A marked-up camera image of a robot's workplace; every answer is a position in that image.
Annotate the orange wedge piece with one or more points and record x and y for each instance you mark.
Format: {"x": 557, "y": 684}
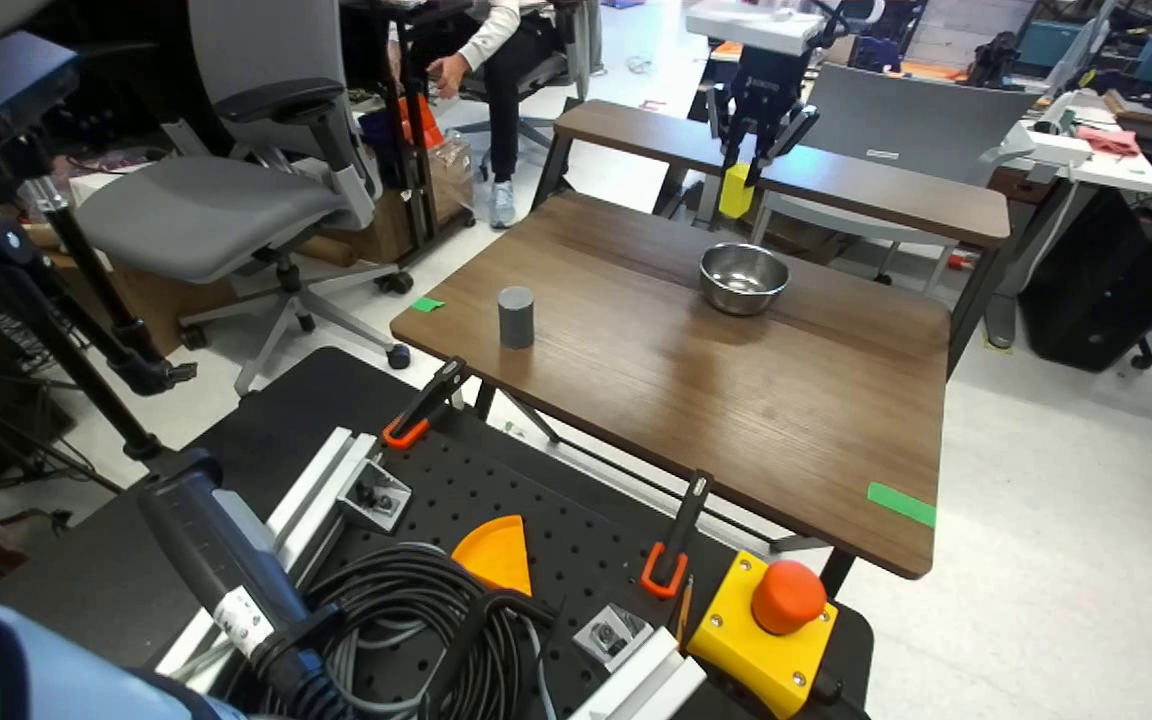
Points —
{"x": 499, "y": 556}

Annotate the dark grey pole mount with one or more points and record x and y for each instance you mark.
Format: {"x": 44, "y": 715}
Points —
{"x": 209, "y": 532}

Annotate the grey cylinder cup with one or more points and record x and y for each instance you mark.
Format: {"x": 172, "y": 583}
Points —
{"x": 518, "y": 320}

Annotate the bystander legs dark trousers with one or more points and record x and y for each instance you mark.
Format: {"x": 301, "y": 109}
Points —
{"x": 501, "y": 127}

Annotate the short aluminium rail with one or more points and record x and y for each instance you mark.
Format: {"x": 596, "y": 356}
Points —
{"x": 641, "y": 681}

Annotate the steel bowl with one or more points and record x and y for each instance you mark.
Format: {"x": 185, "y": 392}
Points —
{"x": 745, "y": 282}

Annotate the bystander hand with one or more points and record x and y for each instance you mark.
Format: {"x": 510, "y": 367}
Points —
{"x": 447, "y": 69}

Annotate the white sleeved forearm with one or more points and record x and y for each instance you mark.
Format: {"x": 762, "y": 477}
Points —
{"x": 490, "y": 31}

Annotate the long aluminium rail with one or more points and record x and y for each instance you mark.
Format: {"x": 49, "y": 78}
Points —
{"x": 322, "y": 487}

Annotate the grey panel board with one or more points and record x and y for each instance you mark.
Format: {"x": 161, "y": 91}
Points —
{"x": 919, "y": 120}

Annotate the yellow block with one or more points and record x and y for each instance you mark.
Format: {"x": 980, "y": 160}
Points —
{"x": 736, "y": 193}

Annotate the long green tape strip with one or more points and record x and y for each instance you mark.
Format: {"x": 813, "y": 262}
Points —
{"x": 903, "y": 502}

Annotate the grey office chair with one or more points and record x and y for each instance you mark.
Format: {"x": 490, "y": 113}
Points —
{"x": 203, "y": 206}

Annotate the small green tape piece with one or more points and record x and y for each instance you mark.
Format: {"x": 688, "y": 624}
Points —
{"x": 427, "y": 305}

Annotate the orange black bar clamp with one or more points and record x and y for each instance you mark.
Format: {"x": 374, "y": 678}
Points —
{"x": 404, "y": 431}
{"x": 666, "y": 564}

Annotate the black perforated board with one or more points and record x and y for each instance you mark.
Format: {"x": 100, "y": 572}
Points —
{"x": 579, "y": 532}

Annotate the black tripod stand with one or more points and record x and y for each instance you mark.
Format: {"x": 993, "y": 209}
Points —
{"x": 82, "y": 265}

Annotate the small metal corner bracket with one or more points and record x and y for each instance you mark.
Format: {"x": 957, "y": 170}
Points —
{"x": 612, "y": 636}
{"x": 374, "y": 494}

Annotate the black bag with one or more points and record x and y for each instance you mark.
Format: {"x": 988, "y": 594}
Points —
{"x": 1097, "y": 282}

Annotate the white cluttered desk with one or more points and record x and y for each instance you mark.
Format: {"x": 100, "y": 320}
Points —
{"x": 1097, "y": 153}

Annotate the brown paper bag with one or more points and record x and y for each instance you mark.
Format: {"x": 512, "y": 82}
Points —
{"x": 455, "y": 182}

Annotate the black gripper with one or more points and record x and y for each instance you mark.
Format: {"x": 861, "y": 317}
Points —
{"x": 769, "y": 78}

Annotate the yellow emergency stop box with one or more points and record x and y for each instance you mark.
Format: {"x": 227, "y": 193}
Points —
{"x": 741, "y": 640}

